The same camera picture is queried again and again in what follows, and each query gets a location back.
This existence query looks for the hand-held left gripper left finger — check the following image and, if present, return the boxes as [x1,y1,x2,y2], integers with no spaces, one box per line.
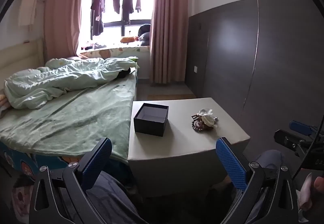
[29,137,112,224]

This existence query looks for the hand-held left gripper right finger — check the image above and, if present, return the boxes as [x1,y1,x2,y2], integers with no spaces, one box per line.
[216,137,303,224]

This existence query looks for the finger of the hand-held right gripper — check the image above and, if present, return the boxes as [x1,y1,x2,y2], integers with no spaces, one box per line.
[289,120,324,138]
[275,130,314,158]

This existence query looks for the cream flower hair clip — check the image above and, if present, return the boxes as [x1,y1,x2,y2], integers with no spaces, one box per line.
[202,115,218,129]

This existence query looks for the brown bead bracelet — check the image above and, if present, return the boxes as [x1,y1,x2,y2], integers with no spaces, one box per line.
[191,114,204,133]

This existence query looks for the black jewelry box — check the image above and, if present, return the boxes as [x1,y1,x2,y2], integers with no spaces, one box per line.
[133,103,169,137]

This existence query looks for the person's right hand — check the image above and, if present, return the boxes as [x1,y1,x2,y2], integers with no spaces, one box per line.
[298,173,324,214]

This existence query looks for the person's right leg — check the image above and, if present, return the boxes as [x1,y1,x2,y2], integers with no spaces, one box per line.
[229,150,286,224]

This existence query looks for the person's leg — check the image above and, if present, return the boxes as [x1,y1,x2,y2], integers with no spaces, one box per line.
[85,170,148,224]
[229,150,286,224]

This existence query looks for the person's left leg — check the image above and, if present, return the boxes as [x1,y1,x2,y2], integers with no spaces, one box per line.
[85,170,148,224]

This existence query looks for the bed with green sheet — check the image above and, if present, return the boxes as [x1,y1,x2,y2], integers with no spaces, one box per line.
[0,72,139,181]

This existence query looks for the white bedside table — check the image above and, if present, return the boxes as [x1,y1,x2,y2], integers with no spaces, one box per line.
[128,98,250,198]

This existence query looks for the grey wardrobe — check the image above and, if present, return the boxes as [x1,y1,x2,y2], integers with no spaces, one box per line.
[186,0,324,154]

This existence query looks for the brown floor mat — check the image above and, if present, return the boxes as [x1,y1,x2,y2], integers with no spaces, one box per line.
[147,93,196,100]

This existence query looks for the light green quilt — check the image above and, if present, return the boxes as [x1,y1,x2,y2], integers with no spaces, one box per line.
[4,57,140,110]

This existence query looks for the black item on bed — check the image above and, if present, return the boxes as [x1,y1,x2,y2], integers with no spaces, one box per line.
[117,67,136,79]

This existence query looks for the printed window seat cushion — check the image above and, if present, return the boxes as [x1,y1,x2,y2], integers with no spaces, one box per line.
[79,46,150,61]

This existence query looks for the grey clothes on window seat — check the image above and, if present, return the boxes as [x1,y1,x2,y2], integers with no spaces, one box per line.
[81,42,108,50]

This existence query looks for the beige headboard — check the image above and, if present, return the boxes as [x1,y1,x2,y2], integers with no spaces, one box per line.
[0,38,44,76]

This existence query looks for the dark blue pillows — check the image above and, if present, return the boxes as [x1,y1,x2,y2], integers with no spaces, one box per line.
[137,24,151,47]

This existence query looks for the pink curtain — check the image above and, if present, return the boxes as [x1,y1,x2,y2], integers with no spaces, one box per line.
[44,0,88,65]
[150,0,189,84]

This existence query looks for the dark purple hanging shirt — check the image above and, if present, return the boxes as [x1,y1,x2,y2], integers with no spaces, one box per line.
[90,0,106,37]

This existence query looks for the window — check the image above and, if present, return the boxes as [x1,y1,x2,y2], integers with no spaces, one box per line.
[77,0,155,51]

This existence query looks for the dark hanging dress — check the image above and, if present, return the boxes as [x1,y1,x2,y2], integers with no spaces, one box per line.
[122,0,137,25]

